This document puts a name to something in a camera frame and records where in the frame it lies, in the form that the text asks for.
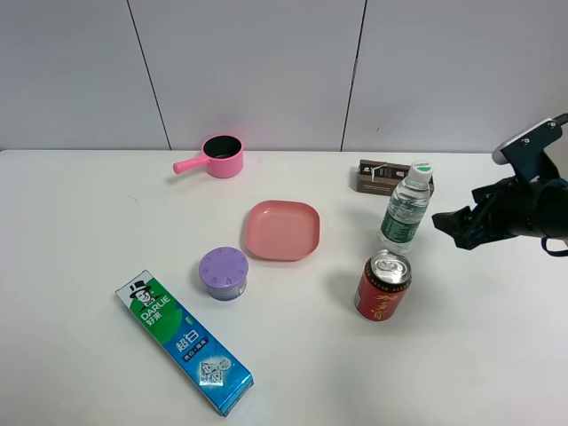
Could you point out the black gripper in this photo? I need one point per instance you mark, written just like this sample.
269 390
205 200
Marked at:
507 209

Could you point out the clear water bottle green label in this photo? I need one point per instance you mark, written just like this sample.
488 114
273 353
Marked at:
406 208

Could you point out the red drink can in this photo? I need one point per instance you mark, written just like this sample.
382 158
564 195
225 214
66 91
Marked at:
383 284

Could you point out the brown cardboard box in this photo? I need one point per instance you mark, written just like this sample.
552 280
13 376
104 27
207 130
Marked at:
380 178

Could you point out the pink square plate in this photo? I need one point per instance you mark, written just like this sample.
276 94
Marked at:
285 231

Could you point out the purple lidded jar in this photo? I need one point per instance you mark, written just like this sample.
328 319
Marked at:
224 272

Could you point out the pink toy saucepan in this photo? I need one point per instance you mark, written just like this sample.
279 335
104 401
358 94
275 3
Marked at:
222 156

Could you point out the Darlie toothpaste box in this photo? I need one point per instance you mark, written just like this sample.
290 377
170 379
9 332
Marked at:
218 375

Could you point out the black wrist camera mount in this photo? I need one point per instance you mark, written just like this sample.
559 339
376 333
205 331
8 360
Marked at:
525 152

